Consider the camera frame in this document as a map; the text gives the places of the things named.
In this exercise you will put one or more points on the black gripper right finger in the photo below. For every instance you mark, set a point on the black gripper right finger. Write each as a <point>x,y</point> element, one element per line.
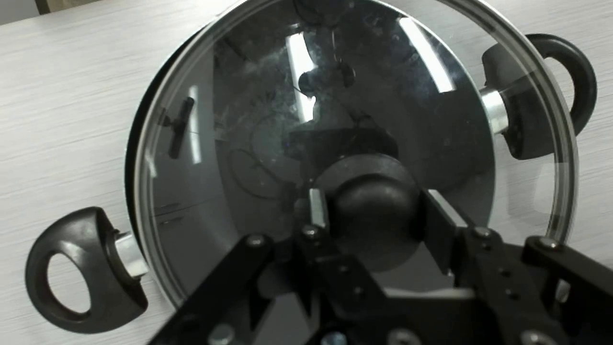
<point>450,236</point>

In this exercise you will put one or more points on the round glass pot lid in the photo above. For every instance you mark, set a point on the round glass pot lid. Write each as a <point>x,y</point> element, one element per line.
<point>364,104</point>

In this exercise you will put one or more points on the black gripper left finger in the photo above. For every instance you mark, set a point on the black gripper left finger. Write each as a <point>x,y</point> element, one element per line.
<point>314,215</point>

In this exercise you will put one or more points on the black two-handled cooking pot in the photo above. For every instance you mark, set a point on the black two-handled cooking pot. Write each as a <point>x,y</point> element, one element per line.
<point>82,274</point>

